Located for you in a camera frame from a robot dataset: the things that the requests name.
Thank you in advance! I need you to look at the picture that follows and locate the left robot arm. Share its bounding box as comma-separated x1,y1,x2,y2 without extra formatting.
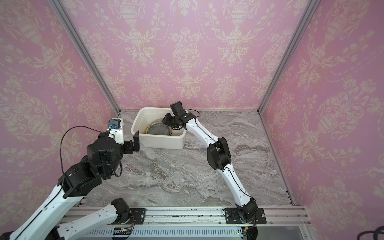
1,131,140,240

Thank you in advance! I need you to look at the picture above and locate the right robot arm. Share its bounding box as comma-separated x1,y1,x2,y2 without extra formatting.
162,101,258,223

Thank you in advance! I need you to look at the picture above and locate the white plastic bin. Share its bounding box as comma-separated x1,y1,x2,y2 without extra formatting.
131,107,187,150

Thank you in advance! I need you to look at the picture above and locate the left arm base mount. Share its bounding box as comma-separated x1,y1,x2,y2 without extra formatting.
121,208,147,225

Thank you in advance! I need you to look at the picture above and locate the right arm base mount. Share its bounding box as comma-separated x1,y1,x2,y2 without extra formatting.
222,208,267,225

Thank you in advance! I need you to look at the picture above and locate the left corner aluminium post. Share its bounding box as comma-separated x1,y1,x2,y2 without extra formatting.
48,0,121,116

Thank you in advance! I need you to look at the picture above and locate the aluminium front rail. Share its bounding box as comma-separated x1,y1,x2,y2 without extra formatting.
52,205,318,240

